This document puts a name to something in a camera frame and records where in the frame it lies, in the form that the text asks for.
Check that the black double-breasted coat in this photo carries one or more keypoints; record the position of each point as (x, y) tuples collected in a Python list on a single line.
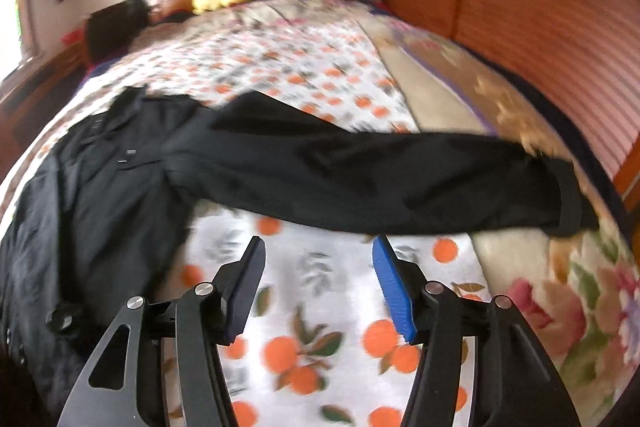
[(107, 209)]

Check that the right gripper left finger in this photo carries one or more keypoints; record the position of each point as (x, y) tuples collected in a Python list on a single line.
[(124, 382)]

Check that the floral blanket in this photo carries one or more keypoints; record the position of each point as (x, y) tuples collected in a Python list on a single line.
[(321, 348)]

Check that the black backpack on chair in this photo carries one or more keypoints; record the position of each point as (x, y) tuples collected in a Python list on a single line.
[(112, 29)]

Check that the window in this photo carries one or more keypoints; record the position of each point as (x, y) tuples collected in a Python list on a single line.
[(18, 44)]

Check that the red bowl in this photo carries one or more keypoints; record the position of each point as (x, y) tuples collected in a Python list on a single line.
[(73, 37)]

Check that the wooden desk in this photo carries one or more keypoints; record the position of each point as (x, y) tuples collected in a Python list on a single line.
[(31, 103)]

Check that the orange print bed sheet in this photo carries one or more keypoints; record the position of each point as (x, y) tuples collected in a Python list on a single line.
[(159, 172)]

